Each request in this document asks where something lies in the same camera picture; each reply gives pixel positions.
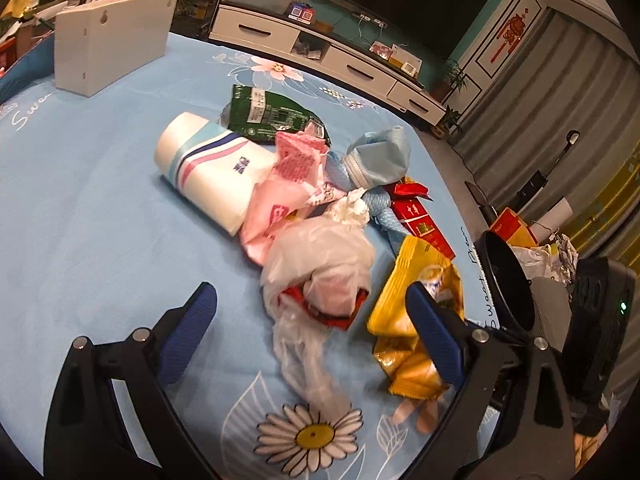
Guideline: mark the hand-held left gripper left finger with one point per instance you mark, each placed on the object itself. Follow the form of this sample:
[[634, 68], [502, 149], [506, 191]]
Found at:
[[187, 332]]

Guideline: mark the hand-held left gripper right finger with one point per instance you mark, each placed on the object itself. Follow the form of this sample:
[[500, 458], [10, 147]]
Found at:
[[435, 335]]

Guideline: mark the yellow snack bag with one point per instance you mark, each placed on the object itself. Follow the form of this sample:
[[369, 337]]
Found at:
[[415, 280]]

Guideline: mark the black trash bin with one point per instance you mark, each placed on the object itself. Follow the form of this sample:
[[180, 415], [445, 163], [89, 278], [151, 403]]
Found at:
[[505, 280]]

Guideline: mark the red cigarette box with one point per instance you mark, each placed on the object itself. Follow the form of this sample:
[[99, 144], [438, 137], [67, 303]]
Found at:
[[422, 225]]

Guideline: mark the red packet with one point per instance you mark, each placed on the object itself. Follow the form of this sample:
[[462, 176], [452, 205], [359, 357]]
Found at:
[[325, 315]]

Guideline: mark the blue cloth mask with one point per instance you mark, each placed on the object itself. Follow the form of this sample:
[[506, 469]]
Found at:
[[385, 210]]

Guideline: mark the pink plastic packet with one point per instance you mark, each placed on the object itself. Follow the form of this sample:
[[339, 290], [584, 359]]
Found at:
[[265, 212]]

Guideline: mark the white tissue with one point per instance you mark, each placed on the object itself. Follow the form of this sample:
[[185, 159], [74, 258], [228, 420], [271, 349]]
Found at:
[[350, 207]]

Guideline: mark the white striped paper cup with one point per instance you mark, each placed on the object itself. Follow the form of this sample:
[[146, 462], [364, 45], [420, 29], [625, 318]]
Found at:
[[210, 165]]

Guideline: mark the light blue cloth cap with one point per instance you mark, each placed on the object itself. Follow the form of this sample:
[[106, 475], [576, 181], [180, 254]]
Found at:
[[380, 160]]

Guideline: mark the large white plastic bag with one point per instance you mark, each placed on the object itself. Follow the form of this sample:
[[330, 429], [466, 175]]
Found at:
[[540, 262]]

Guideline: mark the red yellow shopping bag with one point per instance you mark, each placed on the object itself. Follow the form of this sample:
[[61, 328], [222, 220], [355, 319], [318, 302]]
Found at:
[[512, 227]]

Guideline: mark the blue floral tablecloth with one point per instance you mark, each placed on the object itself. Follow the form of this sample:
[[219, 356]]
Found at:
[[100, 200]]

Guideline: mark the upright vacuum cleaner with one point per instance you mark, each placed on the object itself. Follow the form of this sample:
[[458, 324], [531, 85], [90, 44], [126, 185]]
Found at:
[[542, 175]]

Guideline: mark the small potted plant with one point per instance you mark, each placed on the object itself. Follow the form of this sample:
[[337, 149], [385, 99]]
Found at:
[[447, 122]]

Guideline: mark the green snack packet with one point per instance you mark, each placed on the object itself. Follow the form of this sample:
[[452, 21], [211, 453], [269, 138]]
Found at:
[[270, 112]]

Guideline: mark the tall potted plant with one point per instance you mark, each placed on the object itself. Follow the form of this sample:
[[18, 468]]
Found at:
[[452, 80]]

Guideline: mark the grey curtain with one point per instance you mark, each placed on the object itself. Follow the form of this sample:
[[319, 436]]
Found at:
[[560, 75]]

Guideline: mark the white desk calendar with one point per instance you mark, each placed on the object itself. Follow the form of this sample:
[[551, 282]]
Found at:
[[406, 57]]

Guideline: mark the red photo card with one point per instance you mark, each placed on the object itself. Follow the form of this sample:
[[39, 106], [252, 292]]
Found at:
[[380, 50]]

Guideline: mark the white plastic box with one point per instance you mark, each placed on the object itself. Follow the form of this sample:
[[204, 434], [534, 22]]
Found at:
[[110, 40]]

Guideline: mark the white television cabinet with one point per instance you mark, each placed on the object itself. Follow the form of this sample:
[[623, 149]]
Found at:
[[310, 45]]

